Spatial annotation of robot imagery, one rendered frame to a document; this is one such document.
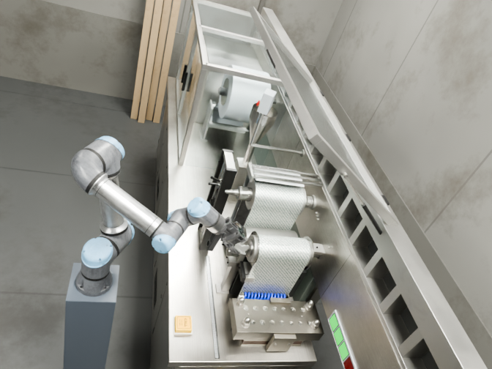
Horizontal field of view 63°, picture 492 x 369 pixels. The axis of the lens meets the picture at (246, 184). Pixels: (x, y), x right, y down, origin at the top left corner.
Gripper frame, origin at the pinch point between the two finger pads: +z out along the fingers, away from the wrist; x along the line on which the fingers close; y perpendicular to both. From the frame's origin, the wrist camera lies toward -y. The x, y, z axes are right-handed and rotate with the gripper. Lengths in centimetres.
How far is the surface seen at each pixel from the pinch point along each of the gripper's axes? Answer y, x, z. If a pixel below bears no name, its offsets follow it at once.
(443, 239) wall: 80, 45, 133
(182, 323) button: -36.2, -15.9, 4.4
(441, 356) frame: 53, -65, 4
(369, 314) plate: 36, -39, 17
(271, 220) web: 12.8, 18.4, 11.0
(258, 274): 0.0, -5.6, 11.2
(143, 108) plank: -107, 284, 39
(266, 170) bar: 22.6, 31.8, -5.0
